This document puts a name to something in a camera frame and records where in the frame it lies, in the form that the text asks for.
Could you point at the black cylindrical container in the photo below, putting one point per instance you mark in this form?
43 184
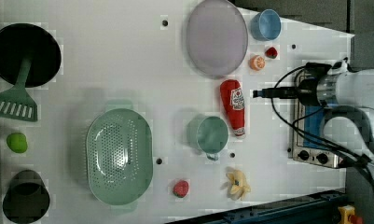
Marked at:
27 199

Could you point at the green slotted spatula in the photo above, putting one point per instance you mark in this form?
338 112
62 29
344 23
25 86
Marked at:
16 103

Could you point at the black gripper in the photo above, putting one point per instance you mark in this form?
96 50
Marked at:
306 89

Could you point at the black round pan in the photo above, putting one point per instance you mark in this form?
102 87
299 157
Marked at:
20 40

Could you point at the red plush ketchup bottle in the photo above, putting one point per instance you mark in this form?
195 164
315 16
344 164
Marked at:
233 102

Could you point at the green oval strainer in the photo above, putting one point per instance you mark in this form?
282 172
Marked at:
119 154

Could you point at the blue cup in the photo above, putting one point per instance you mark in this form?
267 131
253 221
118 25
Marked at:
266 25

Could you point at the green lime toy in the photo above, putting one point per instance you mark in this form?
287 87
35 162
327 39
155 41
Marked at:
17 142

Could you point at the lilac round plate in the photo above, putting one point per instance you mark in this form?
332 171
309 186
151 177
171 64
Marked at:
217 37

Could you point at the silver toaster oven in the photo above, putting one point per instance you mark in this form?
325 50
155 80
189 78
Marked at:
308 145

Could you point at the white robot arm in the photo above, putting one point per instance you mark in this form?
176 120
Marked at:
334 123

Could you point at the peeled banana toy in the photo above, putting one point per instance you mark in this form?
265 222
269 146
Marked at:
238 184

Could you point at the pink strawberry toy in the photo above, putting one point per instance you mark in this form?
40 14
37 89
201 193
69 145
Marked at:
181 189

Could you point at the green mug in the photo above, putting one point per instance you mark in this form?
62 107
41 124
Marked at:
208 134

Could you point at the red strawberry toy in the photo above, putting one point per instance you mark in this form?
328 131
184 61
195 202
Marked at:
271 52

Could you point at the orange slice toy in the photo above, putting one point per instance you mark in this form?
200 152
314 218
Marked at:
257 62

